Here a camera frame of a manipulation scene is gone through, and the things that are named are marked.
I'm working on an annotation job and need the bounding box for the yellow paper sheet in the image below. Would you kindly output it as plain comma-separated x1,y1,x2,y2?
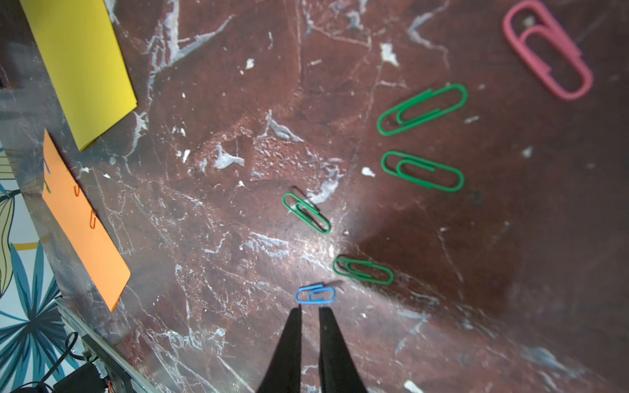
21,1,138,150

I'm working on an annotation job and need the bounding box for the orange paper sheet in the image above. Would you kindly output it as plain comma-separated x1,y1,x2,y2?
42,132,131,311

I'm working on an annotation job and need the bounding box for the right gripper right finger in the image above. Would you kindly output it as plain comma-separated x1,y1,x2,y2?
319,307,368,393

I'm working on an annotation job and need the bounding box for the aluminium front frame rail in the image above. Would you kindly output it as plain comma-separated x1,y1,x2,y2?
55,296,158,393

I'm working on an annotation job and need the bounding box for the light blue paperclip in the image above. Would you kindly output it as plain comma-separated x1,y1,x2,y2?
295,284,337,306

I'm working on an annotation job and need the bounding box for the green paperclip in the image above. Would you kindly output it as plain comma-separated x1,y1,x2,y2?
333,257,395,286
377,84,469,137
381,151,465,193
282,193,332,234

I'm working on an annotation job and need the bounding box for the pink paperclip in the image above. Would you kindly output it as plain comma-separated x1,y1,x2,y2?
502,1,594,101

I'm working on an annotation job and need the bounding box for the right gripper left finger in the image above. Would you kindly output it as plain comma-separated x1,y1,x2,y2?
257,306,302,393

